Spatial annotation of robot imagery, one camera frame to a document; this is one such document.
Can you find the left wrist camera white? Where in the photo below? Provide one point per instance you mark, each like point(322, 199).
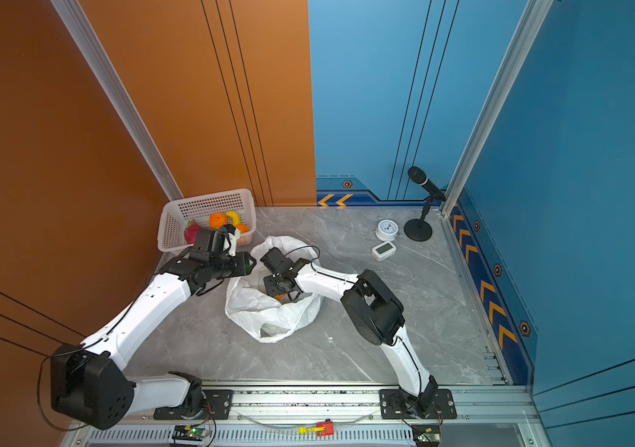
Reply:
point(231, 237)

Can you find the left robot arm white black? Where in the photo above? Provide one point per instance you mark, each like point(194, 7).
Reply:
point(87, 381)

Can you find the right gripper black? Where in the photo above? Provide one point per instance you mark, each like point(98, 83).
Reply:
point(269, 286)

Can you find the pink dragon fruit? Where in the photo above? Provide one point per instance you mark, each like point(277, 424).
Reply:
point(191, 231)

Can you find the left green circuit board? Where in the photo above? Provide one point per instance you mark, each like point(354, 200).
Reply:
point(183, 435)

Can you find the green circuit board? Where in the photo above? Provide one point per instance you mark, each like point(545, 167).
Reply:
point(426, 436)
point(183, 435)

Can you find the yellow banana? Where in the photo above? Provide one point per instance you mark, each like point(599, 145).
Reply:
point(233, 218)

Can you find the aluminium front rail frame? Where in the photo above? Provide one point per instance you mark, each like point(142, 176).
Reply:
point(269, 414)

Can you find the white plastic bag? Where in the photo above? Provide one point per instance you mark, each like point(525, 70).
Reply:
point(265, 318)

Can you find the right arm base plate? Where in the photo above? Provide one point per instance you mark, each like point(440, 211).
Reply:
point(396, 404)

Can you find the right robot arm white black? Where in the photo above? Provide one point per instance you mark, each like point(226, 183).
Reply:
point(374, 310)

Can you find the red yellow connector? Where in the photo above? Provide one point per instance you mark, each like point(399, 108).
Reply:
point(323, 429)

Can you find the right green circuit board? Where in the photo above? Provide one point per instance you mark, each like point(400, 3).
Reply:
point(426, 436)

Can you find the orange tangerine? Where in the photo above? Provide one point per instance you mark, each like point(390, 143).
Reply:
point(217, 220)
point(243, 229)

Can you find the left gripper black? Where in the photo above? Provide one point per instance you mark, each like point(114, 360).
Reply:
point(244, 264)

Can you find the small white digital timer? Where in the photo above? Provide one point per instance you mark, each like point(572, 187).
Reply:
point(383, 251)

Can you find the round white clock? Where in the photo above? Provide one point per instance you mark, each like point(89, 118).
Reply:
point(387, 230)

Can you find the black microphone on stand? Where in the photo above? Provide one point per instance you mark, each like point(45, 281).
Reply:
point(418, 229)

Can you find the white perforated plastic basket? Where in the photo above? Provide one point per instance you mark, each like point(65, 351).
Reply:
point(178, 213)

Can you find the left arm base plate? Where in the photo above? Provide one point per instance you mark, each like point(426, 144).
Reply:
point(212, 403)

